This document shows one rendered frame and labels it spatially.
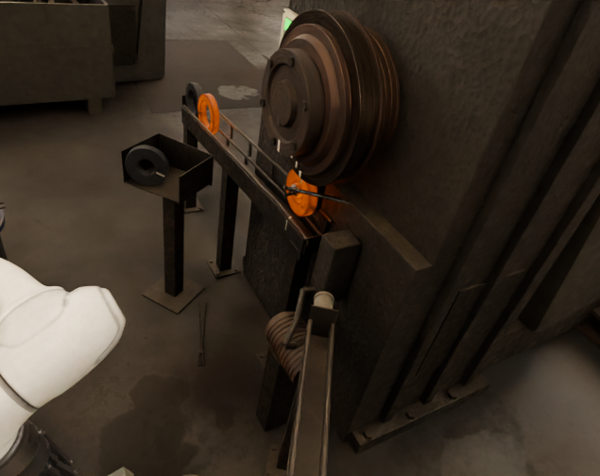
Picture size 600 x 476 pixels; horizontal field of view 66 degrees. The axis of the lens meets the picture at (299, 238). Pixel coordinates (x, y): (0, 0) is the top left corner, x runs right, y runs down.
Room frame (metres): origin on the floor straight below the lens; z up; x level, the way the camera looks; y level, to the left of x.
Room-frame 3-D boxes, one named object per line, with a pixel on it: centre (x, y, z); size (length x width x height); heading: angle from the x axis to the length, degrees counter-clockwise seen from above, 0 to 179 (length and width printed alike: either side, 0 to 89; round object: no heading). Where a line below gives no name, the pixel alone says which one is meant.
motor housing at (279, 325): (0.93, -0.06, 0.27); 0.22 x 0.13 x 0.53; 35
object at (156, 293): (1.50, 0.54, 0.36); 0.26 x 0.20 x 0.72; 70
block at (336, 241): (1.09, -0.13, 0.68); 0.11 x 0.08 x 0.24; 125
